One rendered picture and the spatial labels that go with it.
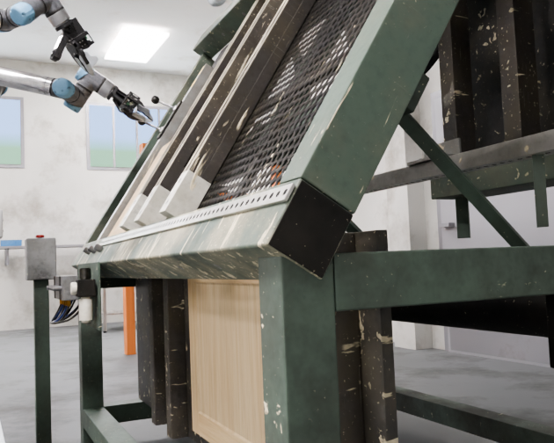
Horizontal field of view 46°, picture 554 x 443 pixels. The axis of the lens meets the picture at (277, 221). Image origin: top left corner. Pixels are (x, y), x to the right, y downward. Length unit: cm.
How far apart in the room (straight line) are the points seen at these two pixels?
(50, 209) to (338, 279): 915
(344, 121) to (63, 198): 916
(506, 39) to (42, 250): 203
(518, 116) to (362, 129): 78
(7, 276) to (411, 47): 909
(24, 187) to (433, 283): 918
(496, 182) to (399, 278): 78
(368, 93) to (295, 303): 36
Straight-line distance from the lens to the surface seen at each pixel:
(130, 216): 218
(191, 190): 168
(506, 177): 177
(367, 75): 108
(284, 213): 96
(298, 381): 98
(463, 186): 136
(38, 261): 296
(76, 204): 1010
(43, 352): 301
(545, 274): 127
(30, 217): 1001
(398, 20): 115
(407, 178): 176
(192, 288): 211
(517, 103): 178
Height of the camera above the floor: 78
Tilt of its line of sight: 4 degrees up
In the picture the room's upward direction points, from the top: 2 degrees counter-clockwise
